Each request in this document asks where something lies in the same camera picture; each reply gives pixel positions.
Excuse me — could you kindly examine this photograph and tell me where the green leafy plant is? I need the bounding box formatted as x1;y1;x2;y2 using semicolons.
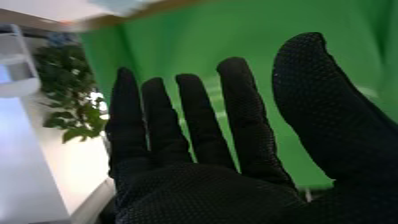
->
32;42;112;145

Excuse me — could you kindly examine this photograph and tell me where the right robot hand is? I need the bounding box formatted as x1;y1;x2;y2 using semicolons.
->
103;31;398;224

